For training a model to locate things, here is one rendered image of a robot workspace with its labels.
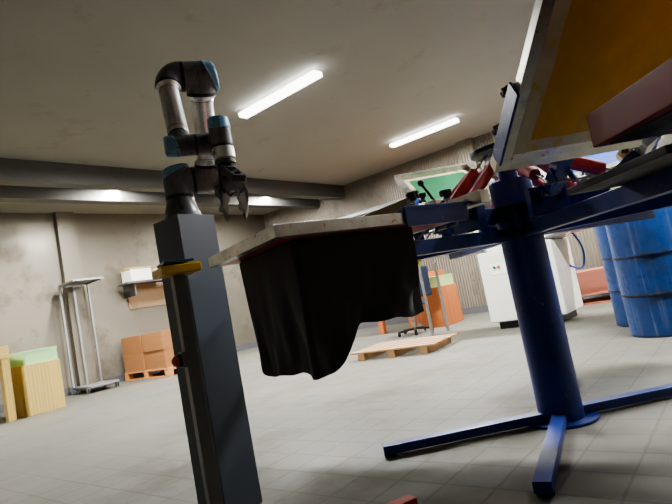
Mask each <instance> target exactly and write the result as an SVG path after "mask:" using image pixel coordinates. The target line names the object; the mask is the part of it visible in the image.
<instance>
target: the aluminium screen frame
mask: <svg viewBox="0 0 672 504"><path fill-rule="evenodd" d="M447 223H450V222H447ZM447 223H443V224H440V225H436V226H433V227H430V228H427V229H424V230H421V231H417V232H414V233H413V234H415V233H418V232H422V231H425V230H428V229H431V228H434V227H438V226H441V225H444V224H447ZM403 225H406V223H405V218H404V213H394V214H383V215H372V216H361V217H350V218H339V219H328V220H317V221H306V222H295V223H284V224H274V225H272V226H270V227H268V228H266V229H264V230H262V231H260V232H258V233H256V234H254V235H252V236H250V237H248V238H246V239H244V240H242V241H241V242H239V243H237V244H235V245H233V246H231V247H229V248H227V249H225V250H223V251H221V252H219V253H217V254H215V255H213V256H211V257H210V258H208V262H209V268H214V267H221V266H229V265H236V264H239V263H236V264H229V265H224V264H226V263H228V262H231V261H233V260H235V259H237V258H240V257H242V256H244V255H246V254H249V253H251V252H253V251H255V250H257V249H260V248H262V247H264V246H266V245H269V244H271V243H273V242H275V241H278V240H280V239H284V238H293V237H302V236H311V235H320V234H330V233H339V232H348V231H357V230H367V229H376V228H385V227H394V226H403Z"/></svg>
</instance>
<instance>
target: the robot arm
mask: <svg viewBox="0 0 672 504"><path fill-rule="evenodd" d="M154 85H155V91H156V94H157V95H158V97H160V102H161V106H162V111H163V116H164V121H165V125H166V130H167V135H168V136H165V137H164V138H163V142H164V149H165V154H166V156H167V157H178V158H179V157H184V156H196V155H197V157H198V158H197V160H196V161H195V167H189V165H188V164H187V163H178V164H174V165H171V166H168V167H166V168H165V169H164V170H163V171H162V182H163V186H164V192H165V198H166V209H165V215H164V219H167V218H169V217H172V216H174V215H176V214H201V211H200V210H199V208H198V206H197V204H196V202H195V200H194V194H201V193H210V192H215V197H217V198H219V200H220V207H219V212H220V213H223V216H224V218H225V219H226V221H229V217H230V214H229V201H230V197H233V196H236V195H237V200H238V202H239V204H238V207H239V210H240V211H243V217H244V219H245V220H246V219H247V216H248V208H249V205H248V203H249V195H248V190H247V188H246V187H245V185H244V183H242V182H245V181H246V174H244V173H243V172H242V171H240V170H239V169H237V168H236V167H235V166H233V165H235V164H236V160H235V158H236V156H235V150H234V145H233V140H232V134H231V128H230V126H231V125H230V123H229V119H228V117H227V116H225V115H214V108H213V99H214V98H215V97H216V91H219V89H220V86H219V79H218V75H217V71H216V68H215V66H214V64H213V63H212V62H211V61H202V60H200V61H174V62H170V63H168V64H166V65H165V66H163V67H162V68H161V69H160V71H159V72H158V74H157V76H156V78H155V84H154ZM181 92H187V97H188V98H189V99H190V100H191V102H192V111H193V120H194V129H195V134H189V130H188V126H187V122H186V118H185V114H184V110H183V105H182V101H181V97H180V94H181ZM238 191H239V192H238ZM237 193H239V194H237Z"/></svg>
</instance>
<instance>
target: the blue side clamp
mask: <svg viewBox="0 0 672 504"><path fill-rule="evenodd" d="M402 208H403V209H402V210H400V211H397V212H395V213H404V218H405V223H406V227H411V226H420V225H429V224H438V223H447V222H456V221H465V220H470V217H469V212H468V208H467V203H466V201H461V202H448V203H436V204H424V205H411V206H403V207H402Z"/></svg>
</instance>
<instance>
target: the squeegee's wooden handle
mask: <svg viewBox="0 0 672 504"><path fill-rule="evenodd" d="M410 203H412V202H411V201H410V199H409V200H407V198H404V199H402V200H399V201H397V202H395V203H392V204H390V205H387V206H385V207H382V208H380V209H378V210H375V211H373V212H370V213H368V214H365V215H363V216H372V215H383V214H394V213H395V212H397V211H400V207H403V206H405V205H408V204H410Z"/></svg>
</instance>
